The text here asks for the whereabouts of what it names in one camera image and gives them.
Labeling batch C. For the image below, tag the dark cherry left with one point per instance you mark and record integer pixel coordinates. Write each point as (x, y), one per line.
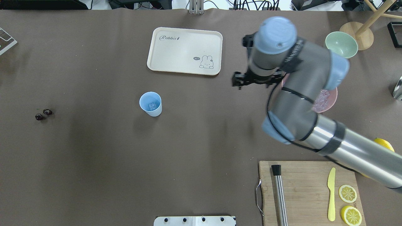
(39, 117)

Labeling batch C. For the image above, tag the clear ice cubes pile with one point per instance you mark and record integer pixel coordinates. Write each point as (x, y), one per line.
(322, 101)

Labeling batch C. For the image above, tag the dark cherry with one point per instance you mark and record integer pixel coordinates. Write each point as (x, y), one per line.
(39, 117)
(47, 112)

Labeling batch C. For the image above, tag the wooden cutting board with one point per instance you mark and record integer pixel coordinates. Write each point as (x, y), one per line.
(305, 191)

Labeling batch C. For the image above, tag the wooden cup stand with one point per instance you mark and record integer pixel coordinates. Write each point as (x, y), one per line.
(361, 33)

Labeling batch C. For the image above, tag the lemon slice upper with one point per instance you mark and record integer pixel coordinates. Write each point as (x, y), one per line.
(347, 193)

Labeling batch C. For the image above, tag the dark cherry right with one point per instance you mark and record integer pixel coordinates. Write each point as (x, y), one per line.
(47, 112)

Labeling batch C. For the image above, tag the steel muddler black tip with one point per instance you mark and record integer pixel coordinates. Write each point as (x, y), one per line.
(276, 170)

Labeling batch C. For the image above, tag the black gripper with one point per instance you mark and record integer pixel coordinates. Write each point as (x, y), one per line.
(239, 79)

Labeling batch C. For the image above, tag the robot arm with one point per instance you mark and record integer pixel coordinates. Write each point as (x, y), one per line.
(276, 48)

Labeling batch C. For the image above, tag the clear ice cube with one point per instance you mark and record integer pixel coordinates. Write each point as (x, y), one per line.
(153, 106)

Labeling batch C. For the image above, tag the yellow plastic knife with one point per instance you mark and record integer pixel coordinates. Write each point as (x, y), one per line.
(331, 215)

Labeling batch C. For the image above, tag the pink bowl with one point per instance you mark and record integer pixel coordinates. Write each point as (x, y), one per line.
(332, 98)

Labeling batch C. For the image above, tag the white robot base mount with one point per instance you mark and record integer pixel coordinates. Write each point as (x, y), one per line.
(195, 221)

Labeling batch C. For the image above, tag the light blue cup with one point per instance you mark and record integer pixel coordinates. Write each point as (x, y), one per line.
(148, 98)

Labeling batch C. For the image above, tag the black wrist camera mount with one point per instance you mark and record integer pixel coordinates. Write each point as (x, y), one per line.
(248, 40)

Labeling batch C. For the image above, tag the steel ice scoop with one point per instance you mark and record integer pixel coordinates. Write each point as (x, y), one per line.
(397, 92)

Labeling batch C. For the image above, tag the cream rabbit tray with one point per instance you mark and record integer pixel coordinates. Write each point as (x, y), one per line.
(177, 50)

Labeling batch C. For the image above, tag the mint green bowl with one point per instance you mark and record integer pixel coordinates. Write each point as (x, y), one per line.
(341, 43)

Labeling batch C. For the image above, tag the lemon half lower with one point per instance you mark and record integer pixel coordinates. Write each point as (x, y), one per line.
(351, 216)

